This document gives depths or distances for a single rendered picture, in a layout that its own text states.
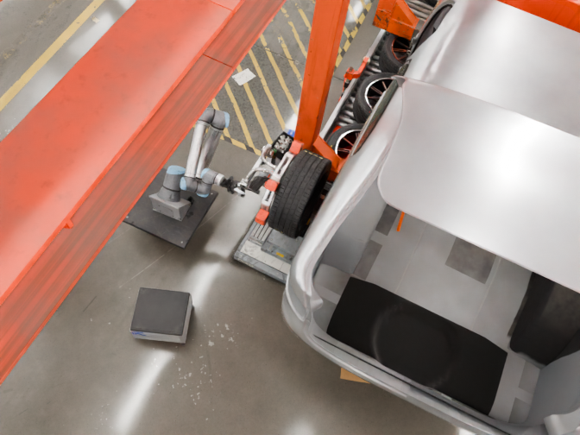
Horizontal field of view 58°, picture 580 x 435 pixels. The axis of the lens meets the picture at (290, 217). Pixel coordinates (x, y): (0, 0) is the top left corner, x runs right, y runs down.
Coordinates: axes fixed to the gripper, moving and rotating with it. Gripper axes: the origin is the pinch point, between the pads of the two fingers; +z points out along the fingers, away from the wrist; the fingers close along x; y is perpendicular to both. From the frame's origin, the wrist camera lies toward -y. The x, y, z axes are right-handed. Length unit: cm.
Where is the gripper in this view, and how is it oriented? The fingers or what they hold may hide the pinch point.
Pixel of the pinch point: (245, 191)
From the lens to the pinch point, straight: 398.8
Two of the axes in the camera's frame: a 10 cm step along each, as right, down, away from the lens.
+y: -0.9, 4.6, 8.8
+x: -4.4, 7.8, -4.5
